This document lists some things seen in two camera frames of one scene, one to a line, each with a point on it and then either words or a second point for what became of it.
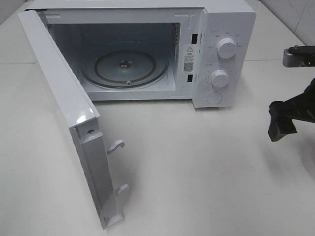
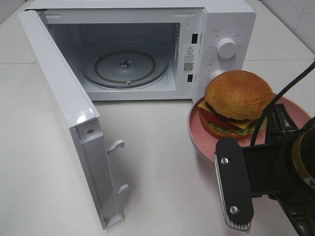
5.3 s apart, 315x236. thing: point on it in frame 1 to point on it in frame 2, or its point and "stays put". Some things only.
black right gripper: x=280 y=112 to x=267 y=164
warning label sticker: x=189 y=60 stays put
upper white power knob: x=226 y=48 stays put
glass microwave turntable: x=124 y=65 stays put
